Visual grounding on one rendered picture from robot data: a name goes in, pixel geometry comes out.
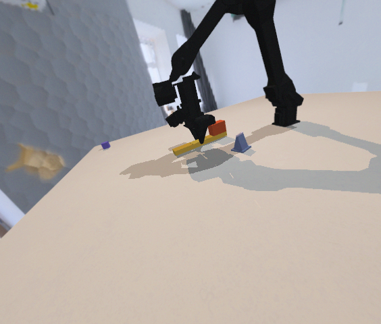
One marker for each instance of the blue wedge block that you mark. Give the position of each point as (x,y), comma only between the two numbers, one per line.
(240,144)

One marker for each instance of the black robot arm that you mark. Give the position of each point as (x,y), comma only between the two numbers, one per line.
(280,90)

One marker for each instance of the yellow bar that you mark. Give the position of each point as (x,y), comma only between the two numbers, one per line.
(216,131)

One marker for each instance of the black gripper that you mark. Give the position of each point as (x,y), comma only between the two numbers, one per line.
(197,123)

